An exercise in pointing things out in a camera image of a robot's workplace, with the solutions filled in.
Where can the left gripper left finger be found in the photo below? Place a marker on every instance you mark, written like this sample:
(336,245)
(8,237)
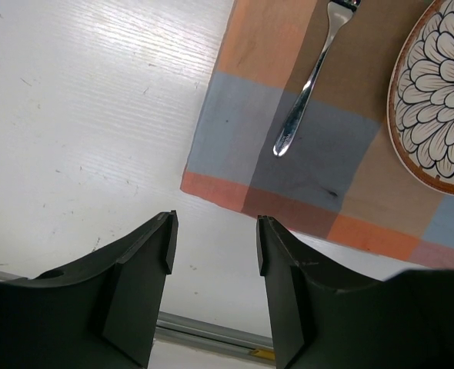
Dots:
(152,243)

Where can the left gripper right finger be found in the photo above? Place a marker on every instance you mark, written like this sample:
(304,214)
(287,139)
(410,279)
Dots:
(324,315)

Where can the plaid orange blue cloth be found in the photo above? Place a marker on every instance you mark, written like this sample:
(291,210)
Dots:
(341,179)

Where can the floral patterned ceramic plate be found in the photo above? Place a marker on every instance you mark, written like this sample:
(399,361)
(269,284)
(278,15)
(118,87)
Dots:
(420,101)

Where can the silver fork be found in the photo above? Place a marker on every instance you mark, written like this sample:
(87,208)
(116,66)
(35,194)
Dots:
(339,13)

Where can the front aluminium rail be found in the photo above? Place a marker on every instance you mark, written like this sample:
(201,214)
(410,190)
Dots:
(196,334)

